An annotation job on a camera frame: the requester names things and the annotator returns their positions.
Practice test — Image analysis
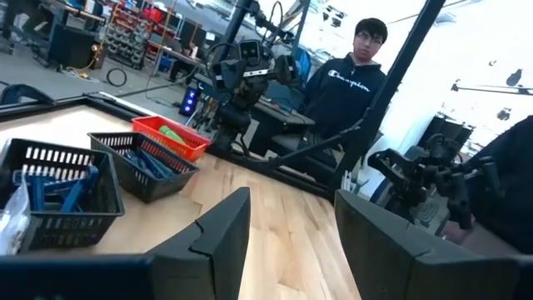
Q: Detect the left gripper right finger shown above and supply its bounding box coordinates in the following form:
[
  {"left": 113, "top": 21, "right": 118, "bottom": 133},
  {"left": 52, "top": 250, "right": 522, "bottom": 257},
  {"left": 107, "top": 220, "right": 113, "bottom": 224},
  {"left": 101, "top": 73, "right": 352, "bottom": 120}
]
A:
[{"left": 333, "top": 188, "right": 533, "bottom": 300}]

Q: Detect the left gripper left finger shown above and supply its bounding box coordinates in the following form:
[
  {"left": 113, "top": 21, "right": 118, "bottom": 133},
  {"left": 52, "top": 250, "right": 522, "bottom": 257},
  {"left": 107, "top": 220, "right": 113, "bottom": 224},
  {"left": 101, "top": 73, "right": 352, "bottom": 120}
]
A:
[{"left": 0, "top": 187, "right": 252, "bottom": 300}]

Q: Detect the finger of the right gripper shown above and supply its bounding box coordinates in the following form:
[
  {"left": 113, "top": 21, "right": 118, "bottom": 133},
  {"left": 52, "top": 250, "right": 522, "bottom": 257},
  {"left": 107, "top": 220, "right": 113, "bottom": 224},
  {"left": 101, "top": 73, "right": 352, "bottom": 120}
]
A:
[
  {"left": 207, "top": 57, "right": 247, "bottom": 91},
  {"left": 275, "top": 53, "right": 300, "bottom": 87}
]

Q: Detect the green plastic bottle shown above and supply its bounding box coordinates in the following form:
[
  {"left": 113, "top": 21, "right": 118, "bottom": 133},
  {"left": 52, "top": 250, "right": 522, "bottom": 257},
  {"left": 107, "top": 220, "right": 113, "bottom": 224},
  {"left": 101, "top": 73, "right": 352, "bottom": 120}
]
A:
[{"left": 158, "top": 125, "right": 188, "bottom": 147}]

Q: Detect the long dark screw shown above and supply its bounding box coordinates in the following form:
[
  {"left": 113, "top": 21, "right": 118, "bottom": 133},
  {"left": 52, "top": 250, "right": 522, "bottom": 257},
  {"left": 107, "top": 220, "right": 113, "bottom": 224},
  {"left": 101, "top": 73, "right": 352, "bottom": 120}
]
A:
[{"left": 59, "top": 165, "right": 100, "bottom": 213}]

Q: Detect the blue disposable razor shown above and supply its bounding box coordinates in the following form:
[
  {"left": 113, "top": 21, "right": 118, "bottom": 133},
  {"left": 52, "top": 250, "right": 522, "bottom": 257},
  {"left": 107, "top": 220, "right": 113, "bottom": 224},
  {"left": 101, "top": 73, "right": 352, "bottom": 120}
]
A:
[{"left": 12, "top": 167, "right": 91, "bottom": 213}]

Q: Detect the clear bag of cotton balls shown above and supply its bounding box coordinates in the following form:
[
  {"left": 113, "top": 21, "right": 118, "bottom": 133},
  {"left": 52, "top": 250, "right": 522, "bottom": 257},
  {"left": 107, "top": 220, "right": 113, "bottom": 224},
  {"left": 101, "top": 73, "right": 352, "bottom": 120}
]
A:
[{"left": 0, "top": 177, "right": 32, "bottom": 256}]

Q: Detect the black computer with purple lights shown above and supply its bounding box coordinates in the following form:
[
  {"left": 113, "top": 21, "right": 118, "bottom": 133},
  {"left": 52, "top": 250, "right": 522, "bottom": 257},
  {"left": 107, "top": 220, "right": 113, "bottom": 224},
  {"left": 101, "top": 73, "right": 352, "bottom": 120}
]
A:
[{"left": 179, "top": 86, "right": 200, "bottom": 118}]

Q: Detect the person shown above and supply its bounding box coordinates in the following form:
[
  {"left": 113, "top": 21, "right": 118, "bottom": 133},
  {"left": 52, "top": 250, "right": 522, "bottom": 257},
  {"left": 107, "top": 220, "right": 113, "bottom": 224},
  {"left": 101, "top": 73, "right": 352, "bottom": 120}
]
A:
[{"left": 249, "top": 17, "right": 389, "bottom": 160}]

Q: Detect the red plastic basket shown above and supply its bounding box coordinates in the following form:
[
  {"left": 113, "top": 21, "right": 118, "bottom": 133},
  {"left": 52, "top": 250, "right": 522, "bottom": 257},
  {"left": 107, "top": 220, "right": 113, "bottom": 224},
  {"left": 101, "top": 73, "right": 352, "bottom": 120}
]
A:
[{"left": 131, "top": 115, "right": 213, "bottom": 163}]

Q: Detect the black plastic basket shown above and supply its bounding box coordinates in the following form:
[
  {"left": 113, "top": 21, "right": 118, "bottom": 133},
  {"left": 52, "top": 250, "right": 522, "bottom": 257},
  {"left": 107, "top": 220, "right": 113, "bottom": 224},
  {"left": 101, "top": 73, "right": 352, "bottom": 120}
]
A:
[
  {"left": 87, "top": 131, "right": 201, "bottom": 205},
  {"left": 0, "top": 137, "right": 127, "bottom": 252}
]

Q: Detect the parts bin shelf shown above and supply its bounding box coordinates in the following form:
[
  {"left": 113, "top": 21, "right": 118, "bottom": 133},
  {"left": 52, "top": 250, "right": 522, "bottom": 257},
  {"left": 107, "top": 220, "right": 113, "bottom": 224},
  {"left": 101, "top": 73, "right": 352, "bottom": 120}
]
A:
[{"left": 103, "top": 2, "right": 168, "bottom": 70}]

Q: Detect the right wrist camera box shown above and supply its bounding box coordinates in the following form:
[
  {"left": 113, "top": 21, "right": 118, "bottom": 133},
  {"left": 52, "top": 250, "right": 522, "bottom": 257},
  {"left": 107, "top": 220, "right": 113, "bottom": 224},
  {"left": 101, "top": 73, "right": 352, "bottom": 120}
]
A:
[{"left": 238, "top": 38, "right": 262, "bottom": 61}]

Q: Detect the black aluminium rig frame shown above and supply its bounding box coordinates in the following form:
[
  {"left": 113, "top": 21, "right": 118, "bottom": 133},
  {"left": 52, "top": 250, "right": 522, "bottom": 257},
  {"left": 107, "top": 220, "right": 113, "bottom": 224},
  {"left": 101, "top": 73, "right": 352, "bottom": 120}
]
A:
[{"left": 0, "top": 0, "right": 449, "bottom": 199}]

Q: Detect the black coiled cable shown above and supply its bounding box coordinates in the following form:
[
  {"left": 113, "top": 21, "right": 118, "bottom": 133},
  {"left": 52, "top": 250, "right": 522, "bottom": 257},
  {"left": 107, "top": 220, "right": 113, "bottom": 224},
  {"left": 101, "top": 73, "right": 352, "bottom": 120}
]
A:
[{"left": 105, "top": 67, "right": 128, "bottom": 88}]

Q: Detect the black frame-mounted clamp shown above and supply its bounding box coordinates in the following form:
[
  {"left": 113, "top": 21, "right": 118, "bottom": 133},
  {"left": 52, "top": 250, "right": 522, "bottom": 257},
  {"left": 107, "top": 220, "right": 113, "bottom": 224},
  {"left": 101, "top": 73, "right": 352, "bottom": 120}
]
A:
[{"left": 0, "top": 82, "right": 57, "bottom": 108}]

